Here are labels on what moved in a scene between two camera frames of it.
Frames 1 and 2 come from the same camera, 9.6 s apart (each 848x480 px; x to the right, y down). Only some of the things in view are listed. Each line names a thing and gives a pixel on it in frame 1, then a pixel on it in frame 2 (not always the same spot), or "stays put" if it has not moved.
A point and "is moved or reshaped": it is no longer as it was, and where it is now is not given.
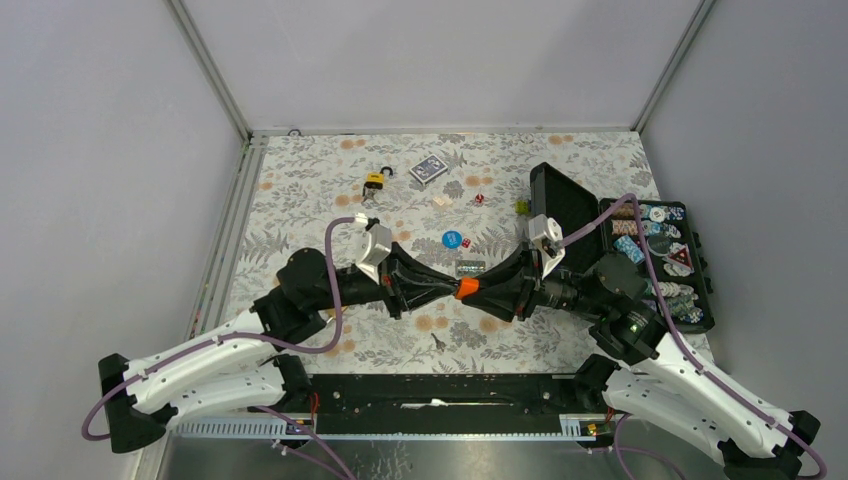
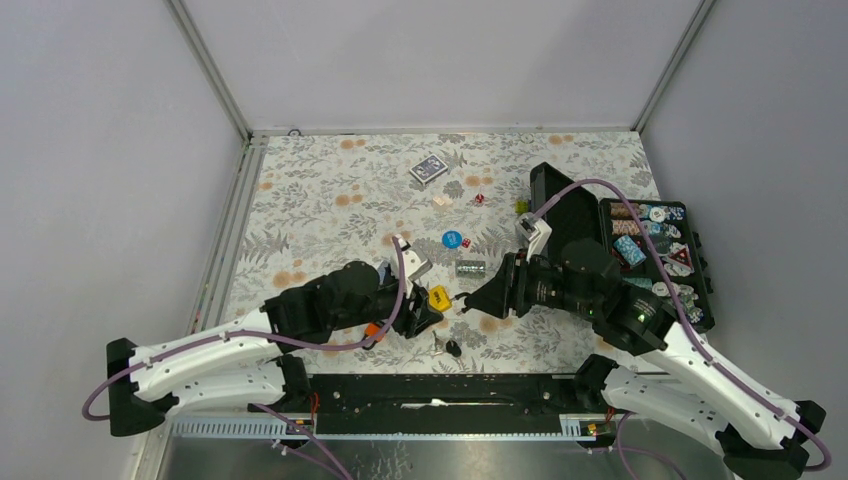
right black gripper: (517, 299) stays put
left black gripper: (413, 294) → (411, 322)
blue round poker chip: (451, 239) stays put
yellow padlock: (375, 179) is moved or reshaped
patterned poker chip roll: (470, 268) stays put
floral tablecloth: (456, 202) stays put
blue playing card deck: (428, 169) stays put
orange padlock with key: (467, 287) → (372, 329)
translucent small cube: (441, 200) stays put
